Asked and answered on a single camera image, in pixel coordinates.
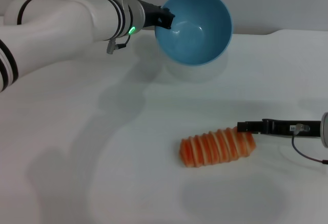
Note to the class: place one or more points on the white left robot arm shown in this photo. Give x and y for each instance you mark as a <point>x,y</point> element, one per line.
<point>64,21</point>

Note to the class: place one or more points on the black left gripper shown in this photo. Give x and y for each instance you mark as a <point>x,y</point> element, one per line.
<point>152,13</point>

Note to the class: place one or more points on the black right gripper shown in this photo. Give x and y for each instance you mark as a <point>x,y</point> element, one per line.
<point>279,127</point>

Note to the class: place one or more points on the blue bowl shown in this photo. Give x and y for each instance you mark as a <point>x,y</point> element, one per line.
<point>194,37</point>

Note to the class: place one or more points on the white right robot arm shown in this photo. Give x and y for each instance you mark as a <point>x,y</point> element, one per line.
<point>325,129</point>

